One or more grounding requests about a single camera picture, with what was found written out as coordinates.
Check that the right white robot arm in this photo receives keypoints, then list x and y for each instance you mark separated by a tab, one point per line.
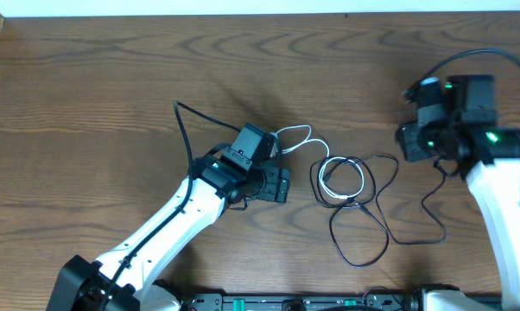
457	121

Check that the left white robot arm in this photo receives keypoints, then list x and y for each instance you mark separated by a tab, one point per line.
124	277

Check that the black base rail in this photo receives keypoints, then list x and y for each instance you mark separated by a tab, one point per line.
428	297

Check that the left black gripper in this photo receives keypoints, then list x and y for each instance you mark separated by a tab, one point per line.
274	184

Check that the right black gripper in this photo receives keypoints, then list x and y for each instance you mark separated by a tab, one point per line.
409	142

